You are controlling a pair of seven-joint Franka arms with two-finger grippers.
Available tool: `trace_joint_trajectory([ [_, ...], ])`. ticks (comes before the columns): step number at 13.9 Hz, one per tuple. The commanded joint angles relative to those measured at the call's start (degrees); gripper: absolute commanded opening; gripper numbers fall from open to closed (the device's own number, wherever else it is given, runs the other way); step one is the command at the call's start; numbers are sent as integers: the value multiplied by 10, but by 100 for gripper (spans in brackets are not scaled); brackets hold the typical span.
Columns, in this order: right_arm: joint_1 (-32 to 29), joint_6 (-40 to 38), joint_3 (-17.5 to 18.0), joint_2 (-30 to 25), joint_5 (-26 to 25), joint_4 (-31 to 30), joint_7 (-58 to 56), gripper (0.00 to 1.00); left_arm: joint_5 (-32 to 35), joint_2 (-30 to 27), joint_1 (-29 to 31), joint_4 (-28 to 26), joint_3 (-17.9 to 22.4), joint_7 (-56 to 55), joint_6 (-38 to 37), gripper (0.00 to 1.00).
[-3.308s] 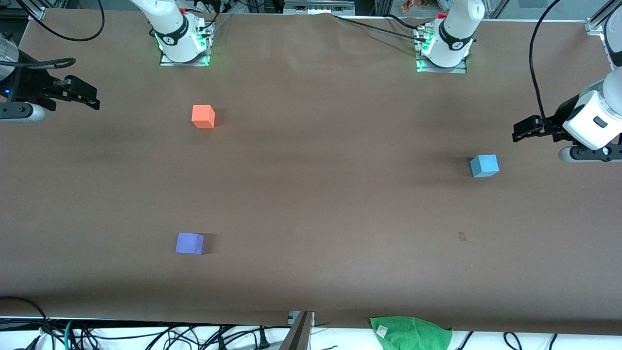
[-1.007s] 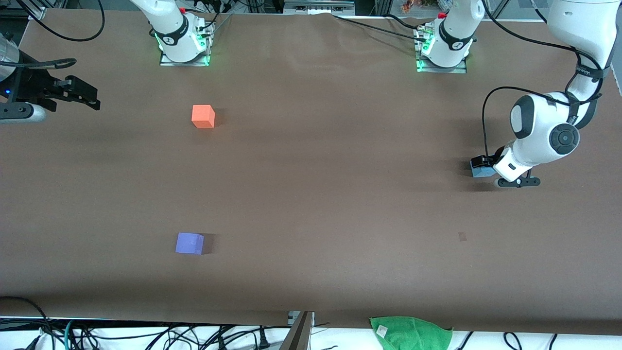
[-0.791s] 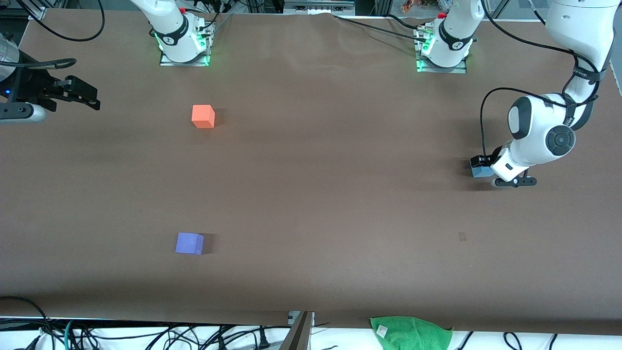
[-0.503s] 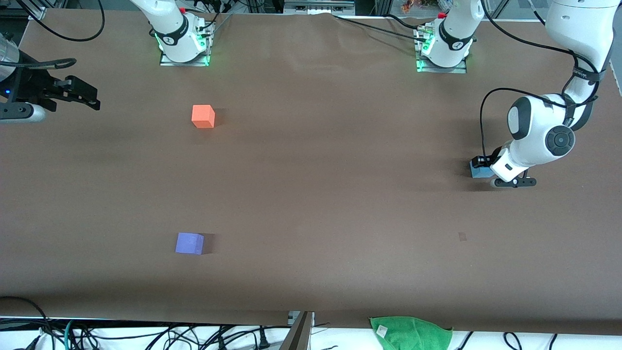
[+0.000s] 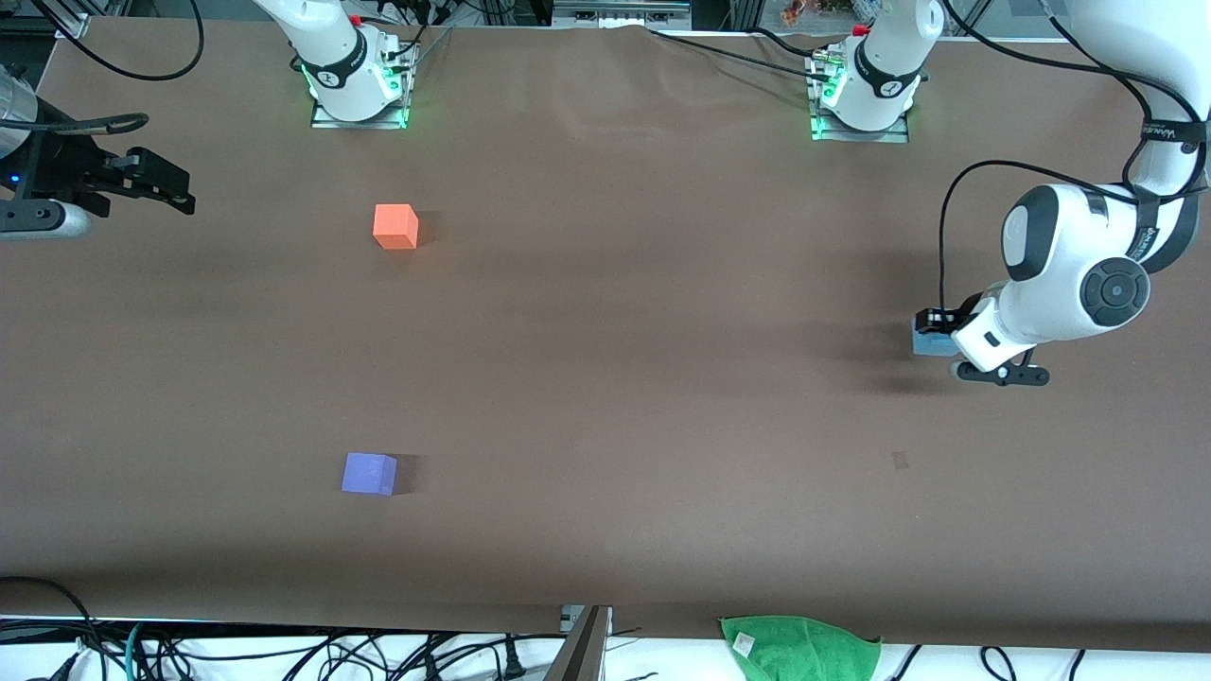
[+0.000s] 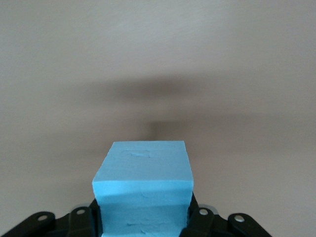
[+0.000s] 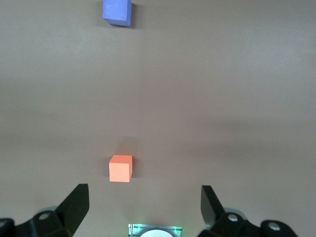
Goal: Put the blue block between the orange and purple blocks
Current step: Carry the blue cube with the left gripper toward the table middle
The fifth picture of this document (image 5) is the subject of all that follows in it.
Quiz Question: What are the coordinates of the blue foam block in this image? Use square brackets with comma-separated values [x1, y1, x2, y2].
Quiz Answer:
[912, 317, 964, 358]

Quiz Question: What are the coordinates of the orange foam block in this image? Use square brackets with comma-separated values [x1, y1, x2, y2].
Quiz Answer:
[373, 203, 420, 251]

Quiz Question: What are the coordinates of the purple foam block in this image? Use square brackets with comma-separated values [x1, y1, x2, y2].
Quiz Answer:
[341, 452, 399, 497]

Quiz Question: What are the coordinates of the brown paper table cover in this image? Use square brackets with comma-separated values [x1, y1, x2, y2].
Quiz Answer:
[0, 17, 1211, 654]

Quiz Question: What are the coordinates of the green microfibre cloth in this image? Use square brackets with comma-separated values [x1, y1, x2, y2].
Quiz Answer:
[719, 615, 883, 681]

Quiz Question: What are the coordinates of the grey power strip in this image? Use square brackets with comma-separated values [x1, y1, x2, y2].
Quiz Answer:
[552, 0, 693, 29]

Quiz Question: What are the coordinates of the grey aluminium profile bar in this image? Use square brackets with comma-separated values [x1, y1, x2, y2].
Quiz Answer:
[544, 605, 614, 681]

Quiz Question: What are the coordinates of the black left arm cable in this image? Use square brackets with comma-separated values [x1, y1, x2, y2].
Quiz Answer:
[939, 0, 1211, 318]

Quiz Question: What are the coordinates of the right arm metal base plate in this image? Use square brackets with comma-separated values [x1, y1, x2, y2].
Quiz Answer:
[310, 47, 410, 130]

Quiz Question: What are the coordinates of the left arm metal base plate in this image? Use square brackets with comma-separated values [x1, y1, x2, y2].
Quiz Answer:
[809, 52, 911, 143]

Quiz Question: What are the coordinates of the black base supply cable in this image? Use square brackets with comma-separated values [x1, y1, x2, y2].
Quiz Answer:
[648, 26, 834, 82]

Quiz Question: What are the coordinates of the thick black floor cable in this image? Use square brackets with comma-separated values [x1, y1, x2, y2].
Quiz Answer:
[0, 575, 107, 681]

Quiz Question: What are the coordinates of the black plug cable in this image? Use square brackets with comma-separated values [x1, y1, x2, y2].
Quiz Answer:
[312, 629, 569, 681]

